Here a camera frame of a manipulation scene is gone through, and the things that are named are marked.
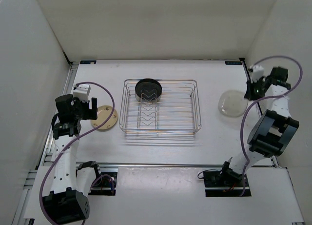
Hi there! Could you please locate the beige ceramic plate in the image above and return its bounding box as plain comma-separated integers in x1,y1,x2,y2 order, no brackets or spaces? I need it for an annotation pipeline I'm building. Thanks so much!
90,105,118,131

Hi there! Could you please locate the clear glass plate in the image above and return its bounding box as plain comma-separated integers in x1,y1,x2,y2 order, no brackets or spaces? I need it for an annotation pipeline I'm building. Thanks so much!
217,90,249,118
135,86,162,103

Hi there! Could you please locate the black round plate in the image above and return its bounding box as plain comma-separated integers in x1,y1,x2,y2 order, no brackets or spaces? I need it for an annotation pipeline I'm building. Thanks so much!
135,78,162,102

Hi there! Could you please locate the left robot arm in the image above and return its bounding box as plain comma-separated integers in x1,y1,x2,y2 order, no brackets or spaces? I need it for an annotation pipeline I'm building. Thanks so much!
40,94,102,225

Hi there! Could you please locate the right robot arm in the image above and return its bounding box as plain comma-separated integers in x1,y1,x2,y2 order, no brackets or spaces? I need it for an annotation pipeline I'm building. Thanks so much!
219,65,299,186

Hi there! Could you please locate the right blue corner label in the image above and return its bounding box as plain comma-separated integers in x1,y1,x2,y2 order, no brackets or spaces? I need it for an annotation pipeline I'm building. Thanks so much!
225,61,242,65

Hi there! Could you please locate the blue corner label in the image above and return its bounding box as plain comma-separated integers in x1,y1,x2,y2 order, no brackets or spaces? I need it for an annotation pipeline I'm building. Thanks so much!
79,60,97,64
225,61,242,65

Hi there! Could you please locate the left blue corner label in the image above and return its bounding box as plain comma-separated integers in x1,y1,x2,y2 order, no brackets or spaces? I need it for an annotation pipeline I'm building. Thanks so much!
79,60,97,64

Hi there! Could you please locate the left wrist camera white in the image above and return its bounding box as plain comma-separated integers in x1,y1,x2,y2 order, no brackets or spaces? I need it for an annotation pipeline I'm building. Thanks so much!
73,84,91,102

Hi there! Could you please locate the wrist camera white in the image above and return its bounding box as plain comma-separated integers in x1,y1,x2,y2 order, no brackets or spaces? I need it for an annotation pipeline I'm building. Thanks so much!
248,65,264,83
73,84,91,102

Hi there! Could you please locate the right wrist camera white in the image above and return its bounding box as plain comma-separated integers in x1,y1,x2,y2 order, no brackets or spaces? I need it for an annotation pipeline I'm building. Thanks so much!
248,65,264,83

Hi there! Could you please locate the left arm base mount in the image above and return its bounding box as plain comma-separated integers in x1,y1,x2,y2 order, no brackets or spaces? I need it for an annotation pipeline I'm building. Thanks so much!
88,168,118,196

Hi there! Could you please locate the wire dish rack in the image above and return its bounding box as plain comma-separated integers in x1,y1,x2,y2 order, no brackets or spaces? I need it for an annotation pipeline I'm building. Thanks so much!
119,79,201,134

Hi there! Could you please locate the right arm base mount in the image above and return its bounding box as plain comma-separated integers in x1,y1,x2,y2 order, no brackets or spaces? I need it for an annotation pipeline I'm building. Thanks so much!
197,169,252,198

